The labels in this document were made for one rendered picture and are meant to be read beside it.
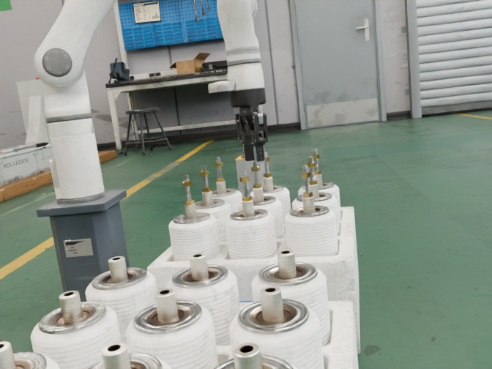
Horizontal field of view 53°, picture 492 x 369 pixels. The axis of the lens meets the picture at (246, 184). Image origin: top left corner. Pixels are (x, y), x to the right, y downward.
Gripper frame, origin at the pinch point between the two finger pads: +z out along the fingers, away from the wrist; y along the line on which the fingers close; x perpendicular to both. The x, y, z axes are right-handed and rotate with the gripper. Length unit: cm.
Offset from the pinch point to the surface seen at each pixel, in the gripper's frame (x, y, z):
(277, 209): -2.4, -4.0, 11.4
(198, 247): 16.2, -8.8, 14.7
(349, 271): -6.3, -26.3, 19.2
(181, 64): -77, 448, -53
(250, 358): 24, -65, 7
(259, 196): 0.2, -1.1, 8.7
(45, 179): 67, 283, 31
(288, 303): 15, -52, 10
